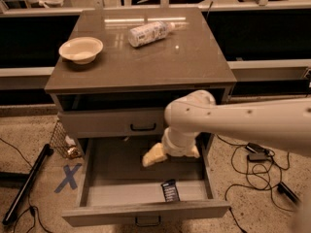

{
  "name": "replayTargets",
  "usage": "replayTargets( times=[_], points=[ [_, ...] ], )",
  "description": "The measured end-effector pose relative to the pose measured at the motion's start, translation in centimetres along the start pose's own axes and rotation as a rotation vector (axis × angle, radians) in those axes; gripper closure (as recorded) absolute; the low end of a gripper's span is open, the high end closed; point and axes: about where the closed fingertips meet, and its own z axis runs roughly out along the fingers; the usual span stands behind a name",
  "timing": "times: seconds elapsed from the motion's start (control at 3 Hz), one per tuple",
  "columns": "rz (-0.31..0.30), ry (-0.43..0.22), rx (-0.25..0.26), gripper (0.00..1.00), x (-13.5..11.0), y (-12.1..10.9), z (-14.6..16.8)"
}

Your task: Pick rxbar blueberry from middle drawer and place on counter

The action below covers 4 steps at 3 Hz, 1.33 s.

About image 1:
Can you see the black power adapter brick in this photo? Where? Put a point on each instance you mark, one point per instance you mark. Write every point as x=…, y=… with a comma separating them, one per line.
x=254, y=148

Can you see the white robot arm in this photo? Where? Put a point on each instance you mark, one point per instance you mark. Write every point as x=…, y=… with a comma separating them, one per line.
x=278, y=124

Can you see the white paper bowl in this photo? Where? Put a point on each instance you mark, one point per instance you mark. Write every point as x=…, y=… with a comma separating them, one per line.
x=81, y=50

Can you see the open grey drawer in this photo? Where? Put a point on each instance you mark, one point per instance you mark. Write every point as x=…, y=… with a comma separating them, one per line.
x=115, y=188

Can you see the dark blueberry rxbar wrapper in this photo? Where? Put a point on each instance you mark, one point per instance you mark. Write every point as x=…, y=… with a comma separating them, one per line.
x=170, y=191

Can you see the wire mesh waste basket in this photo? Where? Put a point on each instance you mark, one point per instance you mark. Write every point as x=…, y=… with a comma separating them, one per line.
x=62, y=143

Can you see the closed grey upper drawer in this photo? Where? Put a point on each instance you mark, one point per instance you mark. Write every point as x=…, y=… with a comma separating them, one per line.
x=113, y=123

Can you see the black stand leg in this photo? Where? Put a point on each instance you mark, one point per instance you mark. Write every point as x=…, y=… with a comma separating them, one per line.
x=11, y=215
x=284, y=189

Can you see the blue tape cross mark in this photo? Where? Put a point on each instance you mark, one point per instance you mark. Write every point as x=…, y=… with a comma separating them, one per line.
x=69, y=177

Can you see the black stand leg left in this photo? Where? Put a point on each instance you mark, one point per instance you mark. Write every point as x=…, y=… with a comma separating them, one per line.
x=11, y=215

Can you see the clear plastic water bottle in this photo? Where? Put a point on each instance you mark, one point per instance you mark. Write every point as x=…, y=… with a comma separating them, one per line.
x=148, y=33

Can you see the grey drawer cabinet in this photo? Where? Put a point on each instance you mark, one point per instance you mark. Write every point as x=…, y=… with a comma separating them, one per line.
x=124, y=77

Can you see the black stand leg right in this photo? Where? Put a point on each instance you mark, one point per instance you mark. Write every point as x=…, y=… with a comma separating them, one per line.
x=284, y=189

